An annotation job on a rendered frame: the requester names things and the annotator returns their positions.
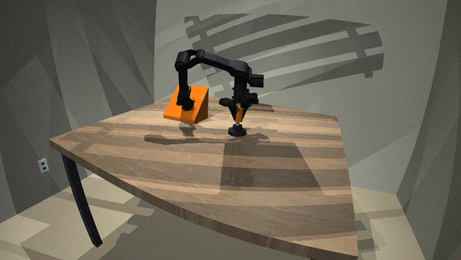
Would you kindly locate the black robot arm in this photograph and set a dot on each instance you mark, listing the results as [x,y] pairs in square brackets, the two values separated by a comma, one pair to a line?
[236,68]

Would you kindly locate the dark grey round pedestal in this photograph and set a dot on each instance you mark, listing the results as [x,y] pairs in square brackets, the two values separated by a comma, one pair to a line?
[237,130]

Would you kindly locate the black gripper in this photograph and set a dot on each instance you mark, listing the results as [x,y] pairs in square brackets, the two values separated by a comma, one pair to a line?
[232,103]

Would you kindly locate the orange knob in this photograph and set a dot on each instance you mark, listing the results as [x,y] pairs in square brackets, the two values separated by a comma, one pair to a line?
[239,115]

